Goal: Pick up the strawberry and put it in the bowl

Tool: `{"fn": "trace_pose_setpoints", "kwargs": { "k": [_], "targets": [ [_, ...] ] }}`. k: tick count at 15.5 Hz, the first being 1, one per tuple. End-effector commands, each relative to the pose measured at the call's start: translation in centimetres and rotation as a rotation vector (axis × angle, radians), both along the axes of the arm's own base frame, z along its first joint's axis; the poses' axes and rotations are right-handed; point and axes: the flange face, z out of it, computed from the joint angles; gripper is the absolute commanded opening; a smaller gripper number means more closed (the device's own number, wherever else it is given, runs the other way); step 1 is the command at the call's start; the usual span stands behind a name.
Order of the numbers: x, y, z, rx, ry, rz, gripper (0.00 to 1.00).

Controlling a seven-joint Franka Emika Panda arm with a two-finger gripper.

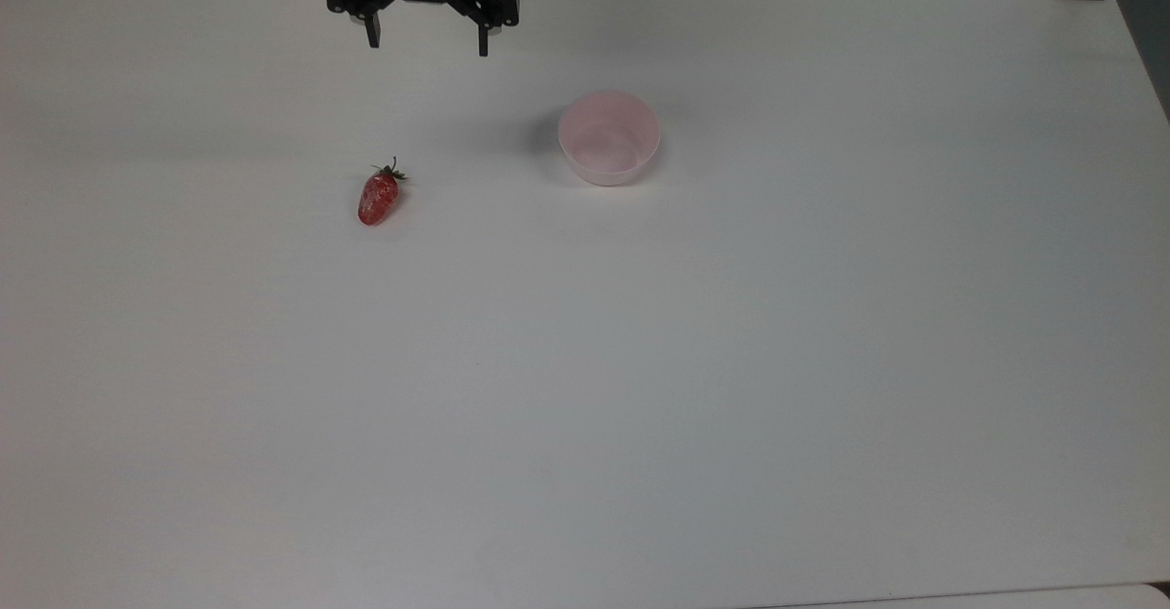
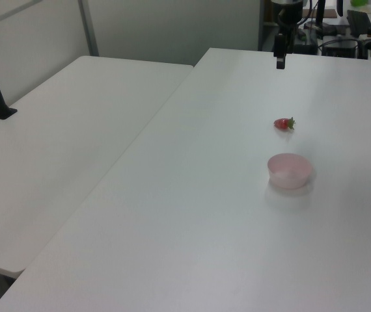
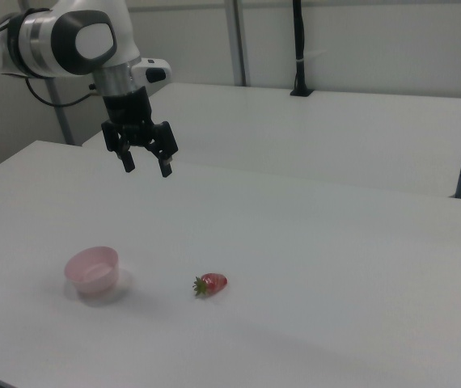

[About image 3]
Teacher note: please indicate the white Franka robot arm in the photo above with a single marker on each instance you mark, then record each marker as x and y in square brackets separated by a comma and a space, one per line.
[44, 36]

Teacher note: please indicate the grey aluminium wall post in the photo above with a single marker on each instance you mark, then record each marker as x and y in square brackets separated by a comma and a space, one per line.
[62, 121]
[238, 40]

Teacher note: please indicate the red strawberry with green leaves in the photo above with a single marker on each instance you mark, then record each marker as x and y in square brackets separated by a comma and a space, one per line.
[214, 282]

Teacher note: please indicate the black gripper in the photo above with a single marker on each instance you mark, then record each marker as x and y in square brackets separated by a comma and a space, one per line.
[127, 111]

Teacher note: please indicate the pink plastic bowl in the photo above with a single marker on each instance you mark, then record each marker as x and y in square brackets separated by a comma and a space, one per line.
[93, 279]

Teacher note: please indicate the black pole with clamp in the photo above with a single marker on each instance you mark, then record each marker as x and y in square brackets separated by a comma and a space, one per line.
[300, 40]

